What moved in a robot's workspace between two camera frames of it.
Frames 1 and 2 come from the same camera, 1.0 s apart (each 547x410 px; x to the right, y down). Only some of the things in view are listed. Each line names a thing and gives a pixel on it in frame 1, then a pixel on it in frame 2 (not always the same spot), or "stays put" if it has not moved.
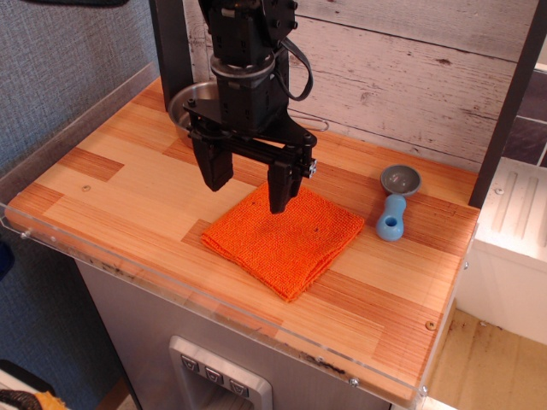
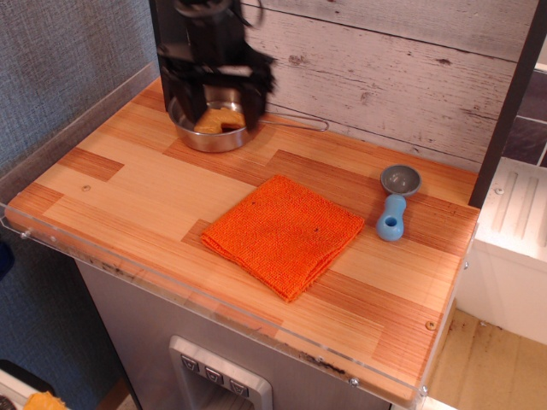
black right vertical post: (511, 106) stays put
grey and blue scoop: (399, 180) stays put
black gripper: (254, 115) -> (217, 43)
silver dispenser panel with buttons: (213, 381) stays put
